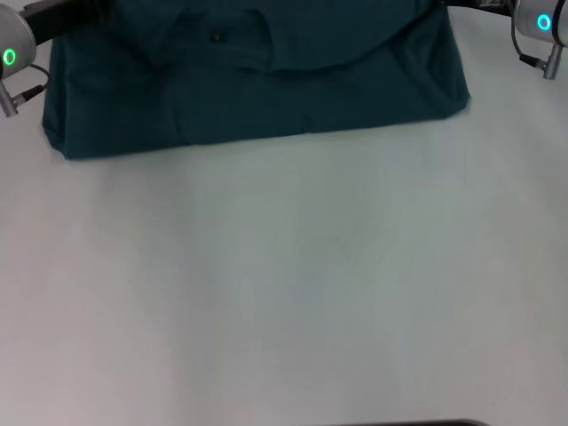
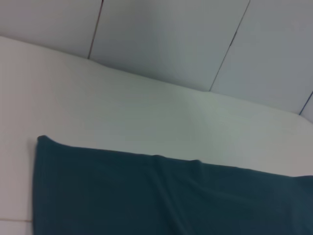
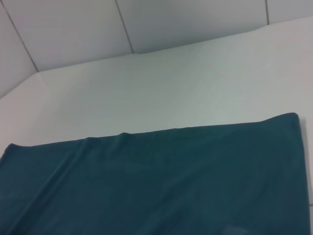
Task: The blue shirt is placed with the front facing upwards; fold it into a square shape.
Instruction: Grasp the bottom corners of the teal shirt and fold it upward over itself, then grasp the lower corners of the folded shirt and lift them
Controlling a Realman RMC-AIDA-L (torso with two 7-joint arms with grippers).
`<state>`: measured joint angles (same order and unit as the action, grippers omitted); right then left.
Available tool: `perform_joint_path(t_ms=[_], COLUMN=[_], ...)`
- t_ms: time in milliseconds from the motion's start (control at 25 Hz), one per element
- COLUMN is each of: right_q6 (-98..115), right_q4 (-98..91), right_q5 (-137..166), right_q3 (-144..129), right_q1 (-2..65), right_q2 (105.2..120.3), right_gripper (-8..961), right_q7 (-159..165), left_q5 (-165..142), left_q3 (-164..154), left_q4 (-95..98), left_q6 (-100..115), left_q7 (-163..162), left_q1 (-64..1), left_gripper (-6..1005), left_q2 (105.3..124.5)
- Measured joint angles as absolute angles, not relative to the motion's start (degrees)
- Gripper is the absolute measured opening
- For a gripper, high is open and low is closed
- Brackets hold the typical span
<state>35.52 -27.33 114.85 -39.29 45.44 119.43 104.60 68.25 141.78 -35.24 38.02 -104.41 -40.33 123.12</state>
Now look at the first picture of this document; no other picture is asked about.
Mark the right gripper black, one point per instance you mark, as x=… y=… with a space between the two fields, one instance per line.
x=479 y=4

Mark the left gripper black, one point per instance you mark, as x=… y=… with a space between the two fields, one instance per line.
x=57 y=18

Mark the teal blue printed t-shirt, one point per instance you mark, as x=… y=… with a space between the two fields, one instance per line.
x=222 y=89

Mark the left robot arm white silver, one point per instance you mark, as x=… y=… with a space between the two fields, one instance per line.
x=15 y=44

